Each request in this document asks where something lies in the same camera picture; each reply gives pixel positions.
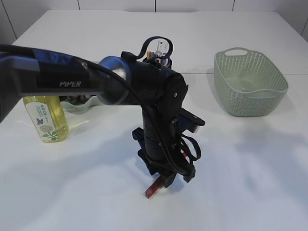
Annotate clear plastic sheet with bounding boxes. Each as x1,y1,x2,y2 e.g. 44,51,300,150
237,85,256,93

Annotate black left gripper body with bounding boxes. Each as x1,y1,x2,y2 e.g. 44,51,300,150
132,106,195,182

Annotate pink small scissors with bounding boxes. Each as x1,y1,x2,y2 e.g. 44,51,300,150
155,56,171,67

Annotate red glitter pen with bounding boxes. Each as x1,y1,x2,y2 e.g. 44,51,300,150
138,149,185,199

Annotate green plastic woven basket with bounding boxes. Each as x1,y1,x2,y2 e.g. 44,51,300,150
214,47,289,117

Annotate clear plastic ruler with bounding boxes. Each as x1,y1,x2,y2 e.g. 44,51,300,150
156,40,169,57

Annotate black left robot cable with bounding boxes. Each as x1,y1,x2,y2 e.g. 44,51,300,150
0,36,202,178

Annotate green wavy glass plate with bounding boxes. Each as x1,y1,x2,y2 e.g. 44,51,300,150
60,95,102,114

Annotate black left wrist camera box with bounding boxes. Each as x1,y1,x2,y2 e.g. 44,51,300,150
178,108,205,133

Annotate purple grape bunch with leaf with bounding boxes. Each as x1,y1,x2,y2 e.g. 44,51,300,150
59,95,92,104

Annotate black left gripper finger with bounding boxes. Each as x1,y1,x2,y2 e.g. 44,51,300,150
158,172,177,188

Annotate black mesh pen holder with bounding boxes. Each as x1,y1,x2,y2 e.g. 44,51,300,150
142,56,172,69

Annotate yellow tea drink bottle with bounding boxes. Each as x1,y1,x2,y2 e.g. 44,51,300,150
23,96,69,143

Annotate gold glitter pen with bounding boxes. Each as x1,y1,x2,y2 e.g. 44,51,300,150
147,51,155,62

